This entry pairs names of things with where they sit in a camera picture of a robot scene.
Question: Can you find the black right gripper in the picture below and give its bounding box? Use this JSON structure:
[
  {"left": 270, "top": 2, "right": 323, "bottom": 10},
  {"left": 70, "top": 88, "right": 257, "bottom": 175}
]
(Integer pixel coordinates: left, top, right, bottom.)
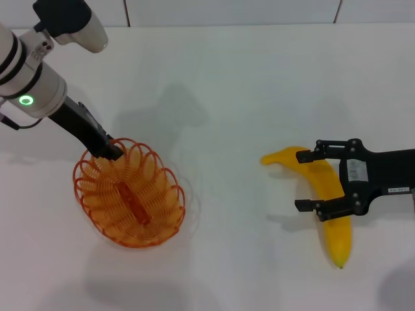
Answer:
[{"left": 294, "top": 138, "right": 415, "bottom": 223}]

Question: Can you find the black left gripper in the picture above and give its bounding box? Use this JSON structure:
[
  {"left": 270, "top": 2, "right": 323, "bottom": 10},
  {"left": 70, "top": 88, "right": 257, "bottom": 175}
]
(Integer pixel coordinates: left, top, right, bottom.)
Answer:
[{"left": 48, "top": 95, "right": 125, "bottom": 161}]

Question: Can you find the yellow banana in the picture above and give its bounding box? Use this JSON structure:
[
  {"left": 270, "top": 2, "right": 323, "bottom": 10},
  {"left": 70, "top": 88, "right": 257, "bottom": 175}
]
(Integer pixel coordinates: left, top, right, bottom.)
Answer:
[{"left": 261, "top": 146, "right": 353, "bottom": 270}]

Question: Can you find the orange wire basket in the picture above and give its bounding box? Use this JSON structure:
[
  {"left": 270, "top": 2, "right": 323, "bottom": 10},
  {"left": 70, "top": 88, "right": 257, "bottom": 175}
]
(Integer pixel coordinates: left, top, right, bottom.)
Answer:
[{"left": 72, "top": 137, "right": 186, "bottom": 249}]

